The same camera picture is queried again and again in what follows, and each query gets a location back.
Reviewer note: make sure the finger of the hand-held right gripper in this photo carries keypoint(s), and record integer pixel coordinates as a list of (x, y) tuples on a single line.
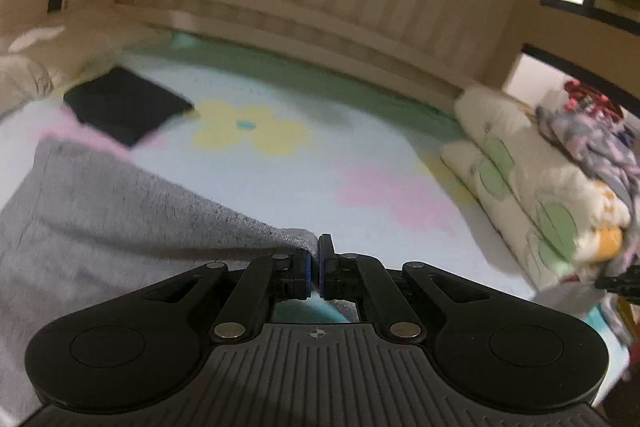
[(620, 287)]

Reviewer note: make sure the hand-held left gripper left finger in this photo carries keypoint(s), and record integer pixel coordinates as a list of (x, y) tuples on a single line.
[(301, 276)]

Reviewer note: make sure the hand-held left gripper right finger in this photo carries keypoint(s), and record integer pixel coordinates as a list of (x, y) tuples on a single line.
[(327, 274)]

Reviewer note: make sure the grey speckled pants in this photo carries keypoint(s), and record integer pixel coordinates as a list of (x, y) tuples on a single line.
[(125, 227)]

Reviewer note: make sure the floral printed blanket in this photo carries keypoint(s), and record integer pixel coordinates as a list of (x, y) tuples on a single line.
[(320, 167)]

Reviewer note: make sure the white folded quilt green print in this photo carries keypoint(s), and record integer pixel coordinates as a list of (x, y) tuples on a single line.
[(535, 192)]

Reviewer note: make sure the pile of floral clothes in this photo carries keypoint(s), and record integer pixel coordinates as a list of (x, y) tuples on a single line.
[(595, 132)]

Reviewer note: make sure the black folded cloth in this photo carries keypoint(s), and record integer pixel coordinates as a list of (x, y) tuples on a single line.
[(127, 103)]

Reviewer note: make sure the beige pillow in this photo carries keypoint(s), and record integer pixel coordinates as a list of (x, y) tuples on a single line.
[(22, 74)]

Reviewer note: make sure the wall socket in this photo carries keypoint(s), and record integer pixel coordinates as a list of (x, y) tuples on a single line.
[(55, 4)]

